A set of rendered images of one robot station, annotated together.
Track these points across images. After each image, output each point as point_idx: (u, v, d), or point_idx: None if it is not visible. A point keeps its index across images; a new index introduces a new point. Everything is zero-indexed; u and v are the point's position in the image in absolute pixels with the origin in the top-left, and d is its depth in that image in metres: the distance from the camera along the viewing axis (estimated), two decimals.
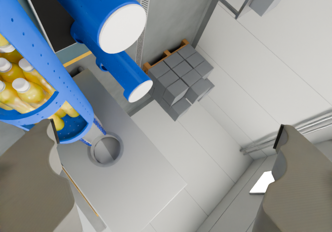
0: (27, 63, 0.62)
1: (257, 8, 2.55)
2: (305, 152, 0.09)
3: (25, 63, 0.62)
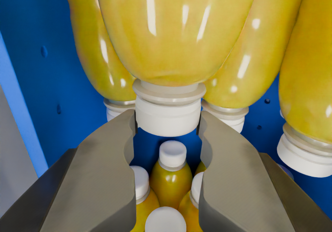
0: None
1: None
2: (223, 133, 0.10)
3: None
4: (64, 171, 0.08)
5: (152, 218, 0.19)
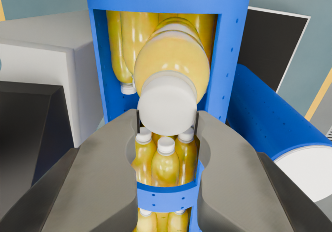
0: (187, 132, 0.49)
1: None
2: (221, 133, 0.10)
3: (186, 131, 0.49)
4: (66, 171, 0.08)
5: None
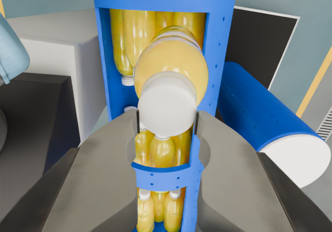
0: None
1: None
2: (221, 133, 0.10)
3: None
4: (66, 171, 0.08)
5: None
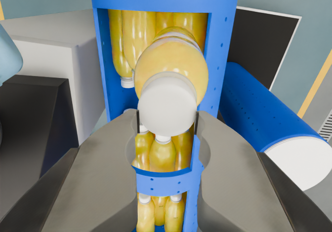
0: None
1: None
2: (221, 133, 0.10)
3: None
4: (66, 171, 0.08)
5: None
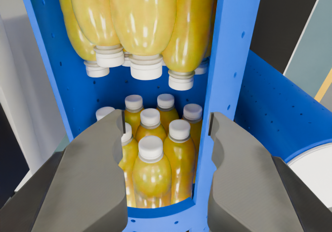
0: (182, 127, 0.35)
1: None
2: (235, 135, 0.10)
3: (180, 126, 0.36)
4: (51, 175, 0.07)
5: None
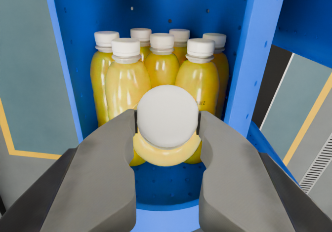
0: None
1: None
2: (223, 133, 0.10)
3: None
4: (64, 171, 0.08)
5: None
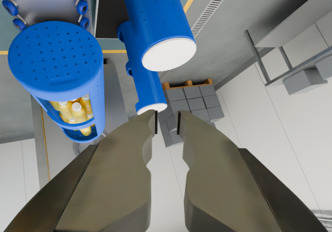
0: (86, 96, 0.98)
1: (289, 86, 2.62)
2: (203, 131, 0.10)
3: (86, 95, 0.98)
4: (84, 166, 0.08)
5: None
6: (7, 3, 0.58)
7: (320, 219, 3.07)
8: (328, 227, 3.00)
